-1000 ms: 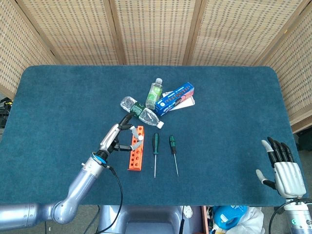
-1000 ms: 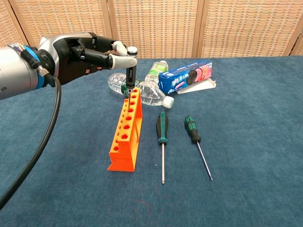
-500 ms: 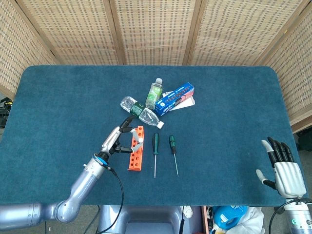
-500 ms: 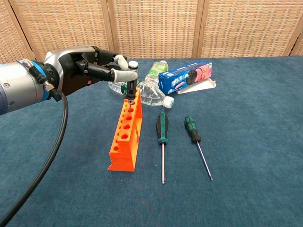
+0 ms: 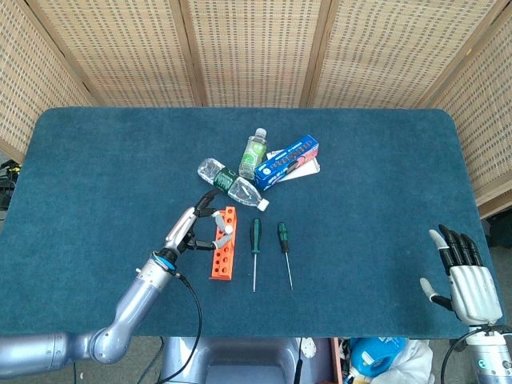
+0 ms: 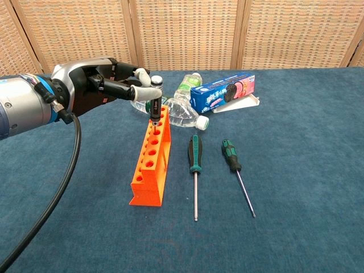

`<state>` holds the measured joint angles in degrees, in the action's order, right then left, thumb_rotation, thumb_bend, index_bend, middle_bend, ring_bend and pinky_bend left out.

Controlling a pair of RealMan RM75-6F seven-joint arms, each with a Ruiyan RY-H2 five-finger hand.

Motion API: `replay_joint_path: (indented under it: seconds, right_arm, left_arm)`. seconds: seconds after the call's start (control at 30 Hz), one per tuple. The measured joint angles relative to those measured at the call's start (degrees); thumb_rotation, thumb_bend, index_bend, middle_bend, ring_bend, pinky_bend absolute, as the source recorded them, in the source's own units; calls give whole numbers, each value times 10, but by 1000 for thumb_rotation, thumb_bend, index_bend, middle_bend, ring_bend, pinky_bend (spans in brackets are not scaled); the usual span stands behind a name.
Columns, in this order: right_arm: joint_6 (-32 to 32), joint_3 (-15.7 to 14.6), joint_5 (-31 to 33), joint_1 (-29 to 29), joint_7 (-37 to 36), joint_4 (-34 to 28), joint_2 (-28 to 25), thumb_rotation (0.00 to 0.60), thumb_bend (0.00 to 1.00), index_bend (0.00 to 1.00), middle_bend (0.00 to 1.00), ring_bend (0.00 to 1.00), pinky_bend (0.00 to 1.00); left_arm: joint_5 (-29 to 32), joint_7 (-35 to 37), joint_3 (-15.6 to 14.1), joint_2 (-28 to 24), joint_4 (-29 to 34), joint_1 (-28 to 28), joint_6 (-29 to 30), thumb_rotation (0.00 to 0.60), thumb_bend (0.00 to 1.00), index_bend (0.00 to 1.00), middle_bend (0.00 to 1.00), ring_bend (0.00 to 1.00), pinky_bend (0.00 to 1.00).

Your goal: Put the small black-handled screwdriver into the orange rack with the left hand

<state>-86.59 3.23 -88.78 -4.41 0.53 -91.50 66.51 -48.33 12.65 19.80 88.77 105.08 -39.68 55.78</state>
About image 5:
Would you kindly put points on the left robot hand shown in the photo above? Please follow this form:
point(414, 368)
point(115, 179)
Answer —
point(180, 230)

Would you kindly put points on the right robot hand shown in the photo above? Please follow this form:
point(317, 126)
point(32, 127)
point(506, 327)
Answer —
point(472, 288)

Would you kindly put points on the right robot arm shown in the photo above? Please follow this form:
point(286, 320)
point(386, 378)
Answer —
point(492, 360)

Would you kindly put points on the silver blue robot base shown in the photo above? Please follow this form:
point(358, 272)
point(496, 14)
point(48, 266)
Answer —
point(240, 360)

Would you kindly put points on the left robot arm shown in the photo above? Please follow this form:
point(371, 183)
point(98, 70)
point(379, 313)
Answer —
point(136, 304)

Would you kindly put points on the orange test tube rack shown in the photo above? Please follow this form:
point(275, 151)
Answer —
point(224, 262)

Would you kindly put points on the long green black screwdriver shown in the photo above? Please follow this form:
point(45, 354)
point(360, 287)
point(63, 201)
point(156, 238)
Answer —
point(255, 236)

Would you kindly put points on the short green black screwdriver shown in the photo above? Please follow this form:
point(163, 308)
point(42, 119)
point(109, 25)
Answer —
point(283, 238)

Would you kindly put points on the dark green label water bottle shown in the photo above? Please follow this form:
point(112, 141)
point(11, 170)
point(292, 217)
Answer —
point(240, 192)

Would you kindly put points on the white plastic bag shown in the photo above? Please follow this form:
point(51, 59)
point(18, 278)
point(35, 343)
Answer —
point(416, 360)

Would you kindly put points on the light green label bottle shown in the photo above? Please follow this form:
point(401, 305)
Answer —
point(252, 154)

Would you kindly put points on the blue white package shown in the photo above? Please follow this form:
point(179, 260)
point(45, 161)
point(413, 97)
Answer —
point(372, 358)

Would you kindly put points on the blue cookie box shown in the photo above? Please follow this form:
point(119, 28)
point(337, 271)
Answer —
point(284, 162)

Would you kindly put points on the blue carpet table mat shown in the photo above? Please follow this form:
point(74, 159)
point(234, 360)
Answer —
point(360, 220)

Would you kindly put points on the reddish wooden board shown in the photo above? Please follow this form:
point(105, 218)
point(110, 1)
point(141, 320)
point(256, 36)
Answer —
point(337, 360)

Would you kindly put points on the white perforated plate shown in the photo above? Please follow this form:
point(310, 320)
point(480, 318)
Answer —
point(309, 348)

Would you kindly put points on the woven rattan folding screen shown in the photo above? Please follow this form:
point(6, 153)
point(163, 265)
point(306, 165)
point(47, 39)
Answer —
point(256, 48)

